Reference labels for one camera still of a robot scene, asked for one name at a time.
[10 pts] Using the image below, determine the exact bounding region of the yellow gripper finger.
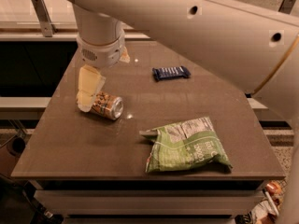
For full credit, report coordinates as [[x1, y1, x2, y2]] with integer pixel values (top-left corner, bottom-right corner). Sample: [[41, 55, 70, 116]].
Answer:
[[120, 48, 130, 63], [77, 64, 106, 112]]

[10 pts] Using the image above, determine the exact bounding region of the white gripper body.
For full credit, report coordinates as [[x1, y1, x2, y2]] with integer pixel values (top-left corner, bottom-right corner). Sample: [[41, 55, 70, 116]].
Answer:
[[77, 31, 125, 68]]

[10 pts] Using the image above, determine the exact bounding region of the orange soda can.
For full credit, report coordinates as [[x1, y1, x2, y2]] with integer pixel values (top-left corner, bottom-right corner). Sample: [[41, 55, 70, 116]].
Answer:
[[91, 91, 123, 120]]

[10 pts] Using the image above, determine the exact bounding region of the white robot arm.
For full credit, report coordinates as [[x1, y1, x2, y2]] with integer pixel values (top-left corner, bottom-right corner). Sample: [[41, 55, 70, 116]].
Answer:
[[67, 0, 299, 224]]

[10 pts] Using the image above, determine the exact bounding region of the blue snack bar wrapper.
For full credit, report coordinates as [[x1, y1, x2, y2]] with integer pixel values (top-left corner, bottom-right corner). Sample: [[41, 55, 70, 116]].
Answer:
[[152, 66, 191, 81]]

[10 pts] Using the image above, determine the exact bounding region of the black round object at left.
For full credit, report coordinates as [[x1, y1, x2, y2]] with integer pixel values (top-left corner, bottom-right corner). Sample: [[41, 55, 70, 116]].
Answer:
[[7, 137, 26, 157]]

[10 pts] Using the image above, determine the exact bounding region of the green chip bag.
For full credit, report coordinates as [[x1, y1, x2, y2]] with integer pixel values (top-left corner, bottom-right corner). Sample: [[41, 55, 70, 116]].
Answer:
[[139, 117, 232, 173]]

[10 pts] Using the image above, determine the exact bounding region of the left metal railing bracket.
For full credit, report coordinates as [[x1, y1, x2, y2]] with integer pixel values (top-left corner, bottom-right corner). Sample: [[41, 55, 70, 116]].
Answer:
[[31, 0, 55, 37]]

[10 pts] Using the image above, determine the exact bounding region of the metal railing bracket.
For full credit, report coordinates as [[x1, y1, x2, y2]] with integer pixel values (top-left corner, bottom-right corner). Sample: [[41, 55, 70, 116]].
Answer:
[[31, 0, 55, 37], [278, 0, 297, 14]]

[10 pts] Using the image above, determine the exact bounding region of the right metal railing bracket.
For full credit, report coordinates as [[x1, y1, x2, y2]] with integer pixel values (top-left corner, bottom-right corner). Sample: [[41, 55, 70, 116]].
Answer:
[[278, 0, 297, 14]]

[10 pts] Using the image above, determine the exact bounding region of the wire basket with snacks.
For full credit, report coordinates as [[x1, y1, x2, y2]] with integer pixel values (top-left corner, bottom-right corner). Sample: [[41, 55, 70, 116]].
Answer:
[[250, 181, 282, 224]]

